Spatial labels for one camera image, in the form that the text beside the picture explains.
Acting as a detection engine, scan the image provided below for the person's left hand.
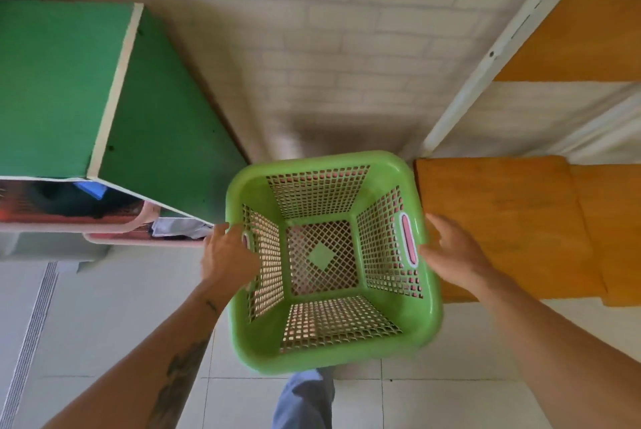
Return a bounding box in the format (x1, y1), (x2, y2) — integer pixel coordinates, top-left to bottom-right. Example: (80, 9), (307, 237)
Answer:
(200, 223), (261, 294)

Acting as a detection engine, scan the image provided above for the person's right hand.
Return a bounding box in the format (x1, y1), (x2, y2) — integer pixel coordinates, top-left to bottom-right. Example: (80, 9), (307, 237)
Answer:
(418, 212), (494, 294)

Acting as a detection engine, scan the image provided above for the green plastic laundry basket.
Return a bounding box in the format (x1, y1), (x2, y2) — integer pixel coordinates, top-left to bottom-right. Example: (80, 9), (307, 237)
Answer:
(224, 150), (444, 376)

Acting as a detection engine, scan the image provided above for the person's right forearm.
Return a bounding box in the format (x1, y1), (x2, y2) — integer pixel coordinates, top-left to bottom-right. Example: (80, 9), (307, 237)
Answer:
(470, 268), (641, 429)

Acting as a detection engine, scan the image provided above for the person's left forearm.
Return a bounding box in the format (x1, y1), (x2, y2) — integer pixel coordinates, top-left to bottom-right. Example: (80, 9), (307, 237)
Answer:
(42, 278), (236, 429)

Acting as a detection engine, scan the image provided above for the person's left leg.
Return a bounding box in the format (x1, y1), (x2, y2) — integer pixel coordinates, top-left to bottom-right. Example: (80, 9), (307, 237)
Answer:
(272, 367), (337, 429)

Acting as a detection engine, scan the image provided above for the white crumpled paper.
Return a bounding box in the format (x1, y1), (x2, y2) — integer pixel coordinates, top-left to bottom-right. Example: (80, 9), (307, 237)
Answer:
(150, 217), (214, 240)

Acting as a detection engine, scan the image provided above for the small pink mesh tray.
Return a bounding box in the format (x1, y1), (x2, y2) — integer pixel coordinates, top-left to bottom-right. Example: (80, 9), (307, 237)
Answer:
(82, 215), (214, 249)
(0, 180), (161, 234)

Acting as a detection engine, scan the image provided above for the small blue box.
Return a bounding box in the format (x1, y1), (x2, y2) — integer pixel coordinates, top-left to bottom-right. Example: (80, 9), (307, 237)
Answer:
(72, 182), (109, 200)

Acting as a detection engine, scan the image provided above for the metal floor drain grate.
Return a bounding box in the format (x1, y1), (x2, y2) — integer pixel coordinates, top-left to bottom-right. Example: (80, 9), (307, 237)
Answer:
(0, 262), (60, 429)

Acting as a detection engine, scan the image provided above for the green shelf cabinet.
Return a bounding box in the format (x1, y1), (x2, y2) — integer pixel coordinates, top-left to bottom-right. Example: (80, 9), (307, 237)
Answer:
(0, 0), (250, 227)

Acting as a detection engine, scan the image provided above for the orange wooden bench white frame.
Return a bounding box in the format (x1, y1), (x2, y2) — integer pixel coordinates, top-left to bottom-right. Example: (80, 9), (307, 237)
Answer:
(413, 0), (641, 308)

